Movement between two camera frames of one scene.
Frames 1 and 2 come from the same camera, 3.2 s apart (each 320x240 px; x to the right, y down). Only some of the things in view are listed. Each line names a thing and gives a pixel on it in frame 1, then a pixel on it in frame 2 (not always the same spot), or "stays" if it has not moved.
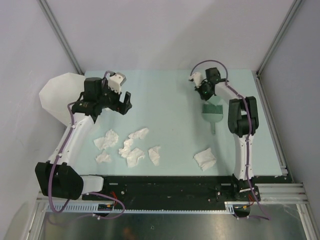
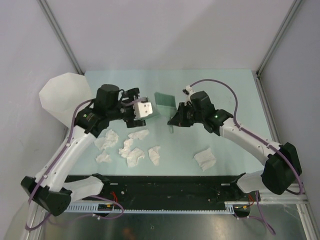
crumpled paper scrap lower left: (103, 157) stays
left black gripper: (122, 108) → (132, 95)
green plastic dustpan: (215, 100) → (165, 104)
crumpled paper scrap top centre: (140, 133) stays
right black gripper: (204, 97) → (179, 118)
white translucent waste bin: (59, 92) stays
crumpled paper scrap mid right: (154, 154) stays
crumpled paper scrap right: (205, 159) stays
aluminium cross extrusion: (282, 193) stays
